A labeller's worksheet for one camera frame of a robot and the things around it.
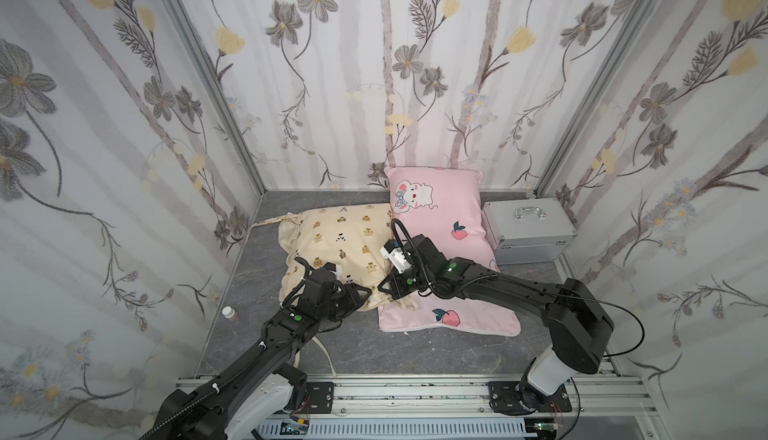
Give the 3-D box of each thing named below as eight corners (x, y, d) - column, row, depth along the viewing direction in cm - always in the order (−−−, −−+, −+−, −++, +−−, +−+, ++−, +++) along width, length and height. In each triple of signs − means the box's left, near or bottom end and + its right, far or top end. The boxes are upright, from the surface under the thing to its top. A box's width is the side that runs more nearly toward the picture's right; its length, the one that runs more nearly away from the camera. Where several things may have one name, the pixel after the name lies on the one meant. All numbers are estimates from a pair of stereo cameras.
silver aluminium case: (484, 272, 100) (499, 244, 87) (474, 229, 112) (486, 198, 99) (556, 272, 100) (582, 244, 87) (539, 229, 112) (559, 198, 99)
